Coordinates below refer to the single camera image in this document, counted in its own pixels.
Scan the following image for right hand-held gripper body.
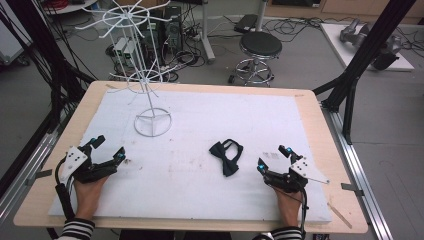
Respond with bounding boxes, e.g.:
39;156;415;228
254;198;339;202
262;155;331;194

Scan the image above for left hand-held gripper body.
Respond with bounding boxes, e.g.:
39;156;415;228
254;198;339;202
59;142;118;185

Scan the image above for person's left hand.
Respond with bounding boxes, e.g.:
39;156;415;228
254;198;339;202
73;175;110;222

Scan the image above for person's right hand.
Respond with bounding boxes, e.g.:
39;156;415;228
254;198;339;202
270;185;303;229

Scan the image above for black bow tie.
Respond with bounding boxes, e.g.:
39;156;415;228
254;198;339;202
208;138;245;178

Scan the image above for grey metal clamp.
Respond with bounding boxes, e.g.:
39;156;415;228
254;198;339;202
340;182;365;198
25;168;54;187

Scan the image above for thin wooden stick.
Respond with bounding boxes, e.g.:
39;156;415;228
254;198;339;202
326;201;354;230

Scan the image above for white foam mat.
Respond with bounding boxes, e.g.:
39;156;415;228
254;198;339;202
47;89;333;225

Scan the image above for white small boxes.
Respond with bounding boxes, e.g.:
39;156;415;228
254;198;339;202
112;36;139;68

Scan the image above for black round stool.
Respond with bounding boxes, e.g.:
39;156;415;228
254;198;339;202
227;30;284;88

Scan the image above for white floor board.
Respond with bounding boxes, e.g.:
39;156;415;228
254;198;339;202
319;22;416;73

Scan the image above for black computer tower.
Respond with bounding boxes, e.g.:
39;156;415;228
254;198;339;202
162;4;185;65

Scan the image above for flat black box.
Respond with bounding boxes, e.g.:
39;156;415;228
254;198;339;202
233;13;260;35

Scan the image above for grey machine part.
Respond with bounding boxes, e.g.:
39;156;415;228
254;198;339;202
339;17;372;48

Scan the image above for black machine part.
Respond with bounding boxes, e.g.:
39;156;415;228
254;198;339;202
371;34;404;72

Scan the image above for white desk leg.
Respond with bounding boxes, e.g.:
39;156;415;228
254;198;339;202
199;0;217;65

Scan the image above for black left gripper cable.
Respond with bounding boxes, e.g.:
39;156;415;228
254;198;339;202
54;156;77;222

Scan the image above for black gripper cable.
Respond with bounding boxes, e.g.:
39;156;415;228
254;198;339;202
297;186;310;240
54;156;77;222

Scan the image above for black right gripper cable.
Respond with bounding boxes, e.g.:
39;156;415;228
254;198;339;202
297;186;310;240

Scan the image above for aluminium rail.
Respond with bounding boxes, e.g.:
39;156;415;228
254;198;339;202
0;113;73;228
320;103;395;240

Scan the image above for white wire display rack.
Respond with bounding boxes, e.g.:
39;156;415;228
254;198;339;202
75;0;174;138

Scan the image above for black frame post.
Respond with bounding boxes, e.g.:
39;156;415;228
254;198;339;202
312;0;418;146
5;0;96;128

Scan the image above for tangle of floor cables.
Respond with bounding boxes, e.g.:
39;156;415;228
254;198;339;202
213;14;354;44

